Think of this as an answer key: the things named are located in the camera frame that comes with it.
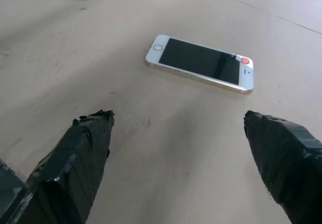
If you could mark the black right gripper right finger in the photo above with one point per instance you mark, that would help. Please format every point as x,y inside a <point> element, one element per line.
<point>289,163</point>

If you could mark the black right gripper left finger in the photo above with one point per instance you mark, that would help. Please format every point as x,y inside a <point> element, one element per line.
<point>63,173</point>

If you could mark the white gold smartphone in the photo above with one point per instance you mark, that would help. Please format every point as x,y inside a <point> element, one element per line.
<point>198,60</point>

